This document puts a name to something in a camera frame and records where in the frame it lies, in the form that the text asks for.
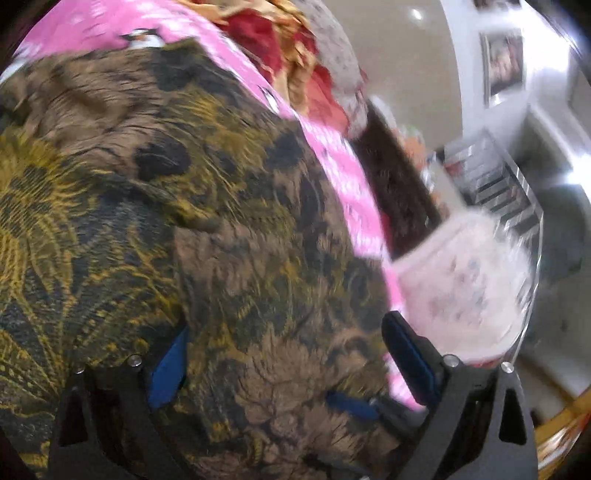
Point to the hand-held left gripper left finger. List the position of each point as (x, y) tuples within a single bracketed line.
[(168, 369)]

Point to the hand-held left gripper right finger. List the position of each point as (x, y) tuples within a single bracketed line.
[(415, 360)]

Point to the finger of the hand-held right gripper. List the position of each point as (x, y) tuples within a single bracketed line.
[(351, 406)]

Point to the brown floral patterned garment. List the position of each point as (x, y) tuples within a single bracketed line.
[(161, 230)]

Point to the white floral cloth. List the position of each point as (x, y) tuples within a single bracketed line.
[(461, 290)]

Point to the pink penguin print blanket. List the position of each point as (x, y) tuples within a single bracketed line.
[(351, 184)]

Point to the pile of small packets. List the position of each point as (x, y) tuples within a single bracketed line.
[(418, 147)]

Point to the grey floral pillow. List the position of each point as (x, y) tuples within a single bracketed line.
[(337, 50)]

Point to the red orange floral quilt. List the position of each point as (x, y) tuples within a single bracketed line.
[(258, 32)]

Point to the golden curved frame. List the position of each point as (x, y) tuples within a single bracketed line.
[(563, 443)]

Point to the framed wall picture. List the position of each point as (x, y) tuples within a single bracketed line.
[(503, 64)]

